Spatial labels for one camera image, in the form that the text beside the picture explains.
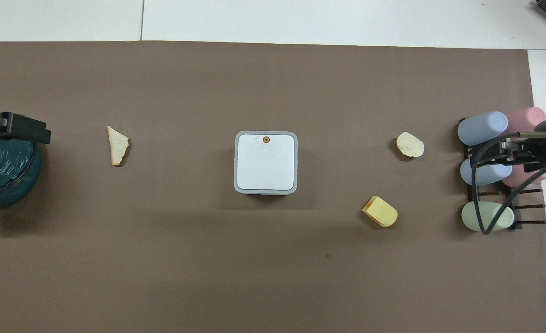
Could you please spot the dark brown cup rack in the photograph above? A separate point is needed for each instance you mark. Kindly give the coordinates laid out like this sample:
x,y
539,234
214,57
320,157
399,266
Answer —
x,y
530,206

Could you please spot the blue cup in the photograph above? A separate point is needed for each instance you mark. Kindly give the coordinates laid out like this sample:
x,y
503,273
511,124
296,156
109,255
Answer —
x,y
486,175
482,128

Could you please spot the pink cup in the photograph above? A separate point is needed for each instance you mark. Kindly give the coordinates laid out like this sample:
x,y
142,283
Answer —
x,y
525,119
523,178

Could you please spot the white bin with grey rim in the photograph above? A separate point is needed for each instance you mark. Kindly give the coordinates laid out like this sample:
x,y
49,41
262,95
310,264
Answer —
x,y
266,166

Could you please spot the pale green cup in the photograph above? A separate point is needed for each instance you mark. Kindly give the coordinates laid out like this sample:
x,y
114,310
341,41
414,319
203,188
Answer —
x,y
479,217

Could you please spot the triangular toast piece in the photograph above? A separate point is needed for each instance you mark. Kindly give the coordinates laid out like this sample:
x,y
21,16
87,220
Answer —
x,y
117,147

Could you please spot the yellow cheese wedge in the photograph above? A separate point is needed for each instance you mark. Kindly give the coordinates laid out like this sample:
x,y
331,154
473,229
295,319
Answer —
x,y
381,212

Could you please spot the teal ribbed bowl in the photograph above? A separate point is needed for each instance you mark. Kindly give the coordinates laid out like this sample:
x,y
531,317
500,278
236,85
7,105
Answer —
x,y
2,169

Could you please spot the pale potato chip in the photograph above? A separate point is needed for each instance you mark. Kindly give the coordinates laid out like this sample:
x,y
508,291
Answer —
x,y
410,144

